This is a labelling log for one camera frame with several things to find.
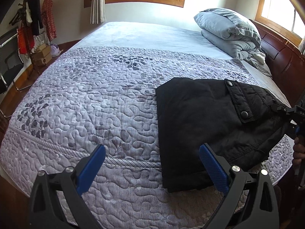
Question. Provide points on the folded grey duvet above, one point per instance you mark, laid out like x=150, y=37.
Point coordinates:
x=234, y=34

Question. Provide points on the wooden coat rack with clothes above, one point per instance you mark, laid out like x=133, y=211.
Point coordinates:
x=29, y=15

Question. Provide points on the black metal frame chair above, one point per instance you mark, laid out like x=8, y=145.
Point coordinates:
x=11, y=62

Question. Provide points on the dark wooden headboard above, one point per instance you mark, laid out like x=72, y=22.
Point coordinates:
x=286, y=63

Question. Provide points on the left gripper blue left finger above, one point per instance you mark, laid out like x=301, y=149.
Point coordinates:
x=88, y=168

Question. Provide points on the person's right hand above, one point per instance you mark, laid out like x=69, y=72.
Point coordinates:
x=299, y=152

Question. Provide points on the red checked garment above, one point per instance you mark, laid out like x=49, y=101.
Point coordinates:
x=48, y=19

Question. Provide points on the cardboard boxes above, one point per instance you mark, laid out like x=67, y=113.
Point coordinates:
x=42, y=55

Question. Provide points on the white pleated curtain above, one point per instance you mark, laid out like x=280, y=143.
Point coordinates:
x=98, y=11

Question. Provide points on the grey patterned quilted bedspread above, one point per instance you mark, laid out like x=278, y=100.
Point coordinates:
x=102, y=92

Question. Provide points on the black quilted pants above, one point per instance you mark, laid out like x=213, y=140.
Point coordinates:
x=239, y=121

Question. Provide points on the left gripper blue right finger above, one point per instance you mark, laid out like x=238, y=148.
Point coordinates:
x=214, y=169

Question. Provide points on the side wooden window frame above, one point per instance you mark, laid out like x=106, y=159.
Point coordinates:
x=283, y=17

